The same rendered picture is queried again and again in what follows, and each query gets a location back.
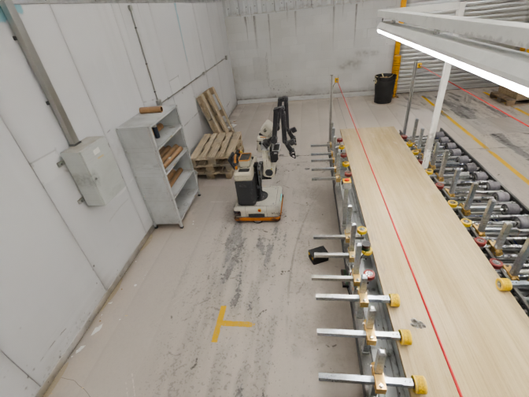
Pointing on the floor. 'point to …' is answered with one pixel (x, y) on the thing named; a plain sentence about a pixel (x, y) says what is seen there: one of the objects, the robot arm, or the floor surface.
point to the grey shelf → (138, 153)
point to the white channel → (515, 33)
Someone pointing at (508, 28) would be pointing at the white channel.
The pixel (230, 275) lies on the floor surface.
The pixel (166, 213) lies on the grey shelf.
